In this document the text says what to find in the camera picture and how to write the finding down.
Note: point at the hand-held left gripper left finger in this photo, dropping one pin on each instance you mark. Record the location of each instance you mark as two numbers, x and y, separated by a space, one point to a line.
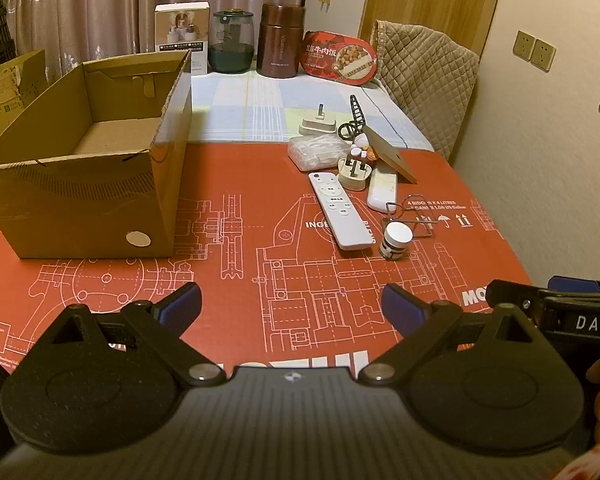
180 306

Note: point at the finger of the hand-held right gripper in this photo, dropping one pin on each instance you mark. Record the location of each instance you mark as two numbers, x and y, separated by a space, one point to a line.
575 284
505 291

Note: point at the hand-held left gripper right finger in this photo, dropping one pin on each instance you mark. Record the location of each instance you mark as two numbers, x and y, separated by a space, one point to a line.
402 308

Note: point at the white remote with buttons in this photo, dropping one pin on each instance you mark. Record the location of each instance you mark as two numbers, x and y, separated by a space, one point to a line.
337 210

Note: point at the brown cardboard box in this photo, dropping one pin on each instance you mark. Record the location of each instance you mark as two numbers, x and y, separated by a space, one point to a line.
80 210

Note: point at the beige three-pin plug adapter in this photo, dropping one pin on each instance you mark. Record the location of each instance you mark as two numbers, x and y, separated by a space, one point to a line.
352 177

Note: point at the gold card box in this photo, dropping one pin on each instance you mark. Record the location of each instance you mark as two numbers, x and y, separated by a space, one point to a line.
390 157

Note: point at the red white toy figurine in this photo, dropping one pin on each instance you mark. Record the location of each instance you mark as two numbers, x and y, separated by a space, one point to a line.
362 150

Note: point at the clear plastic floss pick box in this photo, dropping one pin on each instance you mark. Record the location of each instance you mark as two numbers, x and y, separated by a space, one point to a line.
312 152

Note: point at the white charger adapter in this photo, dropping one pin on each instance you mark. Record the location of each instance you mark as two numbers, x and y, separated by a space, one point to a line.
317 127

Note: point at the small white jar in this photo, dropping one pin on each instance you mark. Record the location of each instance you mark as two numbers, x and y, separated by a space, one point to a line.
395 235

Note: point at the plain white remote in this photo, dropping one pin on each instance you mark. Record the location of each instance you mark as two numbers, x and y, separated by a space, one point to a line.
380 195

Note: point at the red printed table mat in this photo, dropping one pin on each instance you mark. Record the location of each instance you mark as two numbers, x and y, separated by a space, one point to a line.
230 185

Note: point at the pale checked tablecloth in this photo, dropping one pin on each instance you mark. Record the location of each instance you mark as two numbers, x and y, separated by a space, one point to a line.
240 110

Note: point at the chair with quilted cover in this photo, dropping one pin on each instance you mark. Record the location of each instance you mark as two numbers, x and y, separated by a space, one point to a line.
430 75

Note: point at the green glass jar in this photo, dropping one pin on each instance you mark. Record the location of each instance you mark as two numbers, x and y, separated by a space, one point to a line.
230 50

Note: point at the brown cardboard carton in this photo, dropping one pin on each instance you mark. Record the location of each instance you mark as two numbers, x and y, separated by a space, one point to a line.
30 75
0 115

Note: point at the red oval food container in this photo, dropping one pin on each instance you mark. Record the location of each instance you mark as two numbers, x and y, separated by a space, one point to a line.
325 55

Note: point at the brown thermos flask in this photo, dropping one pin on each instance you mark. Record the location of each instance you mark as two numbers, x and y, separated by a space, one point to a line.
280 45

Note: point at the white product box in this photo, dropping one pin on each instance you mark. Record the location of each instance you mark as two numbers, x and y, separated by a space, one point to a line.
182 25

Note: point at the pink patterned curtain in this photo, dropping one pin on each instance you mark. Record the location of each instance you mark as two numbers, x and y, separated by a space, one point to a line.
105 0

